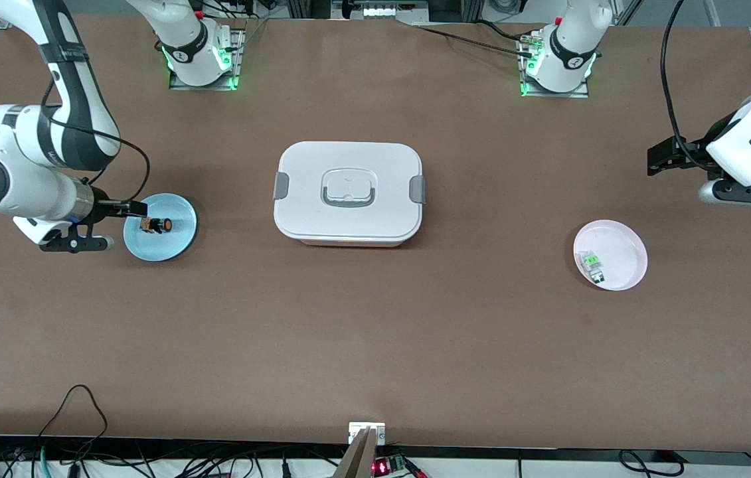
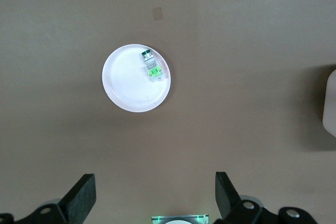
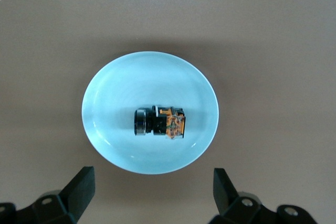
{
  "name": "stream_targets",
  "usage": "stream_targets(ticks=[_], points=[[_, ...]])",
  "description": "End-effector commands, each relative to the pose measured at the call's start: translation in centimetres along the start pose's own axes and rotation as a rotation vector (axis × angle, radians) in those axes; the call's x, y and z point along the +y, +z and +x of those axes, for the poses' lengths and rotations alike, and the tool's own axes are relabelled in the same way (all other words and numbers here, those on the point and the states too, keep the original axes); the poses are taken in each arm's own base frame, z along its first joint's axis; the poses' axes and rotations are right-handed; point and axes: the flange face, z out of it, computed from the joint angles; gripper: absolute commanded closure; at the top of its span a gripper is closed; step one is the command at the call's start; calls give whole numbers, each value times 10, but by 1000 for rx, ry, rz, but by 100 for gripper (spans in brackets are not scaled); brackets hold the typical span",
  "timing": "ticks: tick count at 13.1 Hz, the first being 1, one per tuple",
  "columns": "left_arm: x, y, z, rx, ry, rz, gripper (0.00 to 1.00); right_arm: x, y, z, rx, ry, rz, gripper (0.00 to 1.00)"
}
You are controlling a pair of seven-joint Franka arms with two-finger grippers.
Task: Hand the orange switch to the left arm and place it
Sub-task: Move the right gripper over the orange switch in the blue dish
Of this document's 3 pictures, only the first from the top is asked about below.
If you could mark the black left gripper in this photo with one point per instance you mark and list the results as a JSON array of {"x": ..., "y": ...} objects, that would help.
[{"x": 692, "y": 153}]

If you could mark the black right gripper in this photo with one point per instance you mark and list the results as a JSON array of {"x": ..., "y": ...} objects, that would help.
[{"x": 102, "y": 206}]

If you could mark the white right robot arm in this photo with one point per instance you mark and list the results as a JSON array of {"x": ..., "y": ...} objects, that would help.
[{"x": 10, "y": 172}]

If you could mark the white lidded storage box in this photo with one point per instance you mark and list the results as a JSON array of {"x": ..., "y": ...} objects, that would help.
[{"x": 309, "y": 212}]

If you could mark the light blue round plate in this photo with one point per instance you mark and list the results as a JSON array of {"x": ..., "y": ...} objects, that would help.
[{"x": 163, "y": 249}]

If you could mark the pale pink round plate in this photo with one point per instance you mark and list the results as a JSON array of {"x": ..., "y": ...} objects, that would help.
[{"x": 621, "y": 252}]

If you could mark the aluminium equipment rack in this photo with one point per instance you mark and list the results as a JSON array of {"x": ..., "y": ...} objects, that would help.
[{"x": 455, "y": 8}]

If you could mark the circuit board with red display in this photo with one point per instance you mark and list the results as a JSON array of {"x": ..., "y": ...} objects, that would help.
[{"x": 382, "y": 467}]

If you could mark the green push-button switch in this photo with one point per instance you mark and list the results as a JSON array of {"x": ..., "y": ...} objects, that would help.
[{"x": 591, "y": 263}]

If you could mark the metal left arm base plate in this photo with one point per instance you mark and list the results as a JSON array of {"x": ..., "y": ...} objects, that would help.
[{"x": 554, "y": 95}]

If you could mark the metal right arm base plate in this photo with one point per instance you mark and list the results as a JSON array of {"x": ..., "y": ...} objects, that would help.
[{"x": 237, "y": 66}]

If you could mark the small white mount bracket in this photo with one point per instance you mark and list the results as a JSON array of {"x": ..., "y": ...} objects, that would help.
[{"x": 358, "y": 428}]

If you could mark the grey metal camera beam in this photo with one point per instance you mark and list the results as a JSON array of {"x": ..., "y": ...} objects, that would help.
[{"x": 356, "y": 461}]

